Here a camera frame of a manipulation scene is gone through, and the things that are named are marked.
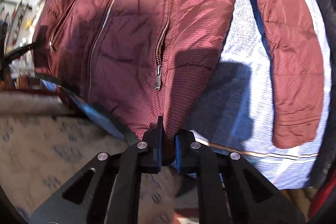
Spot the red garment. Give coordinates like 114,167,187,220
308,174,335,219

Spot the patterned beige carpet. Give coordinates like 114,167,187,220
1,114,181,223

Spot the maroon padded zip jacket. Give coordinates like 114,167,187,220
33,0,324,148

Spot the light blue patterned bedsheet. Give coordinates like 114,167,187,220
41,0,333,191

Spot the dark navy quilted jacket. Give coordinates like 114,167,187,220
316,0,336,64

